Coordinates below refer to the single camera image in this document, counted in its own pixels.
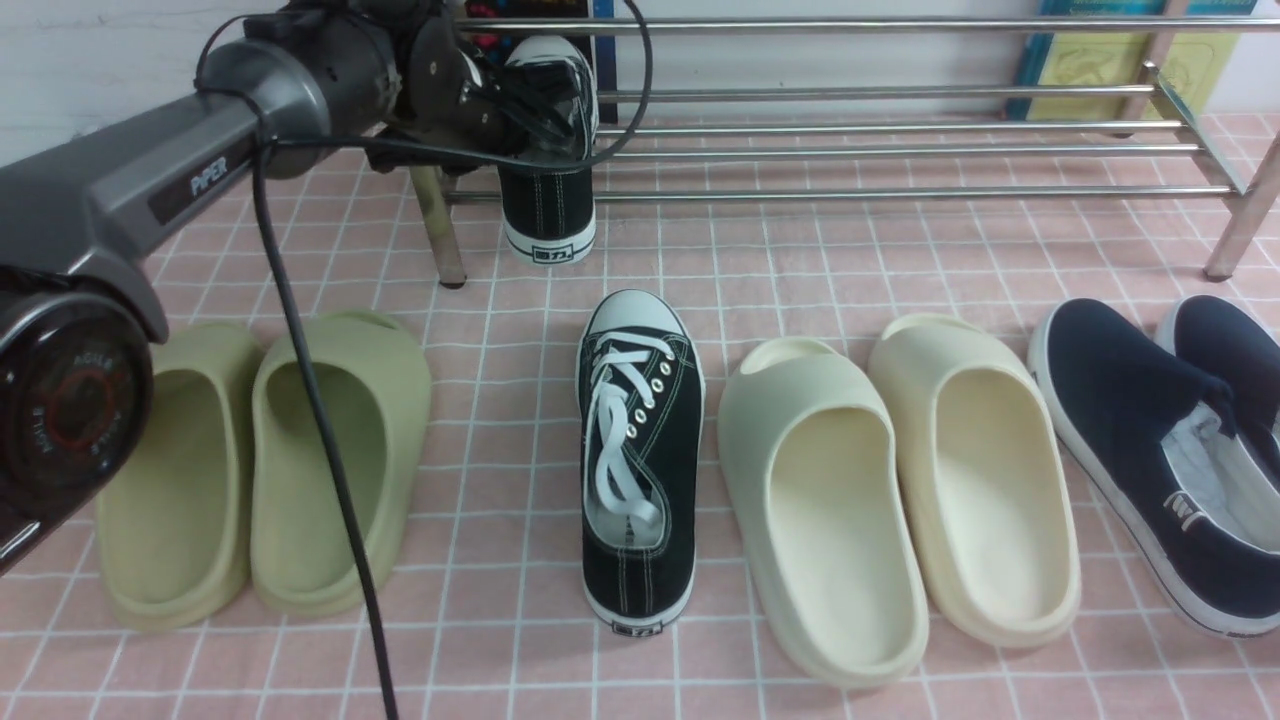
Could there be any left cream slipper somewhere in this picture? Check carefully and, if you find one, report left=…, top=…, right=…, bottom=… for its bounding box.
left=717, top=337, right=929, bottom=691

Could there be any right navy slip-on shoe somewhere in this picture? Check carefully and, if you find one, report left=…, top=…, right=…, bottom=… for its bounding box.
left=1155, top=295, right=1279, bottom=470

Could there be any cream slipper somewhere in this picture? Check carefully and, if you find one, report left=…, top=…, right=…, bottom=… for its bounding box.
left=868, top=313, right=1082, bottom=648
left=717, top=337, right=929, bottom=691

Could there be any left navy slip-on shoe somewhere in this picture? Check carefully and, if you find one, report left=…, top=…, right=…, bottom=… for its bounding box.
left=1027, top=299, right=1279, bottom=638

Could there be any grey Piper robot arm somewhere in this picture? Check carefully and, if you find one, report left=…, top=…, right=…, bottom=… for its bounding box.
left=1, top=1, right=522, bottom=571

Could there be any navy slip-on shoe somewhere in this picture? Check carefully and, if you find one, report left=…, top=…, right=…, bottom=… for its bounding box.
left=1027, top=299, right=1279, bottom=638
left=1155, top=295, right=1279, bottom=470

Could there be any right cream slipper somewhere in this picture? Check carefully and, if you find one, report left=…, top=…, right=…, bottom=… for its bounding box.
left=868, top=313, right=1082, bottom=648

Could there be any stainless steel shoe rack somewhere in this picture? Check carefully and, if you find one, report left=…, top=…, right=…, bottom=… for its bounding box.
left=460, top=14, right=1277, bottom=282

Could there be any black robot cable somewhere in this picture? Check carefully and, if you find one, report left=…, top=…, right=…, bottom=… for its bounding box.
left=195, top=0, right=655, bottom=720

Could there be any black canvas sneaker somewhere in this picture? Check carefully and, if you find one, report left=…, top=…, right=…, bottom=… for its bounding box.
left=575, top=290, right=707, bottom=638
left=498, top=36, right=599, bottom=266

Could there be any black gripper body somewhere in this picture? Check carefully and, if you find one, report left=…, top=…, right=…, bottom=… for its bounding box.
left=385, top=1, right=527, bottom=156

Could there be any teal and yellow book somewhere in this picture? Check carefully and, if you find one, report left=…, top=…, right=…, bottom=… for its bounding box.
left=1004, top=1, right=1240, bottom=120

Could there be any left olive green slipper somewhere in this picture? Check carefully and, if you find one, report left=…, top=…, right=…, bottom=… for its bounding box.
left=96, top=323, right=264, bottom=632

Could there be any right olive green slipper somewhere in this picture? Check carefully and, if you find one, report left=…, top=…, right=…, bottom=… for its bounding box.
left=250, top=310, right=433, bottom=618

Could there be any olive green slipper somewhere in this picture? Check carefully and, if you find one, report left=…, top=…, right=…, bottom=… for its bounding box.
left=250, top=310, right=433, bottom=618
left=96, top=323, right=264, bottom=632

